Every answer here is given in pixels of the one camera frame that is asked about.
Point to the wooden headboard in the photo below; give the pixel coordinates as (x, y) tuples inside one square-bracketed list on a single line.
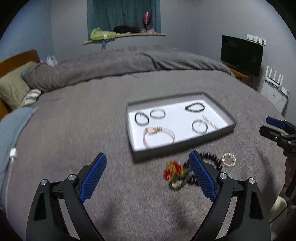
[(16, 59)]

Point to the grey knit blanket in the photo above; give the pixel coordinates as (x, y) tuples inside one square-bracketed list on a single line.
[(92, 129)]

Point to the white wall hook rack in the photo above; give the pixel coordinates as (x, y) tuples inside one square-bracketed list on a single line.
[(255, 39)]

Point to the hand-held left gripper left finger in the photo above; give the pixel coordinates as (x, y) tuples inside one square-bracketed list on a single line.
[(92, 178)]

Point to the wooden window shelf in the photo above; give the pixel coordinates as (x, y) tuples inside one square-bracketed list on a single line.
[(138, 35)]

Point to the green pillow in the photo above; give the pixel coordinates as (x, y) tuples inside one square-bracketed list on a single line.
[(13, 85)]

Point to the grey duvet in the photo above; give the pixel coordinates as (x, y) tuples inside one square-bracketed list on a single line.
[(115, 64)]

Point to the green cloth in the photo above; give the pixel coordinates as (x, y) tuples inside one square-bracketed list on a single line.
[(101, 34)]

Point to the white plastic bag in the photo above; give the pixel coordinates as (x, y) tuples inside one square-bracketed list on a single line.
[(52, 61)]

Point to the shallow grey cardboard box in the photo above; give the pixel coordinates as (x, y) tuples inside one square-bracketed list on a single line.
[(178, 120)]

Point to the teal curtain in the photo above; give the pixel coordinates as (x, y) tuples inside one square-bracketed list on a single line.
[(115, 14)]

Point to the white pearl strand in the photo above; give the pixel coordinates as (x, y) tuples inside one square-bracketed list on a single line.
[(210, 122)]

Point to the white router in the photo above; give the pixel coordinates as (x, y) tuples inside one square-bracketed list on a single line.
[(275, 80)]

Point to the silver bangle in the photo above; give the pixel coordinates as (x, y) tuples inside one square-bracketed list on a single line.
[(193, 127)]

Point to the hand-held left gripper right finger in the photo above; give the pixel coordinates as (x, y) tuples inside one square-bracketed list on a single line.
[(202, 176)]

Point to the pink cloth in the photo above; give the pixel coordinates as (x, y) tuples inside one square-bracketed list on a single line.
[(149, 30)]

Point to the white appliance box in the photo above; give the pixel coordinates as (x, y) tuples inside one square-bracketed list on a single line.
[(272, 95)]

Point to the striped pillow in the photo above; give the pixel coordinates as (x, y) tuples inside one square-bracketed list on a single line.
[(31, 97)]

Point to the light blue blanket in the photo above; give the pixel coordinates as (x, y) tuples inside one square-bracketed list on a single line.
[(13, 134)]

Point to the black flat screen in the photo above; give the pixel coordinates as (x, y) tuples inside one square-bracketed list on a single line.
[(241, 55)]

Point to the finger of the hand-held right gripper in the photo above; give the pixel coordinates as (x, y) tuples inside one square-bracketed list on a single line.
[(269, 133), (275, 122)]

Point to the black cloth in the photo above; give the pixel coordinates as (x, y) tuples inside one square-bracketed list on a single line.
[(124, 29)]

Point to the wooden stand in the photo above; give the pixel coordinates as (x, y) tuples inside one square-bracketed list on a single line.
[(244, 76)]

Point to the person's right forearm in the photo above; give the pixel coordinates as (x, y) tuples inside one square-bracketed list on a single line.
[(291, 171)]

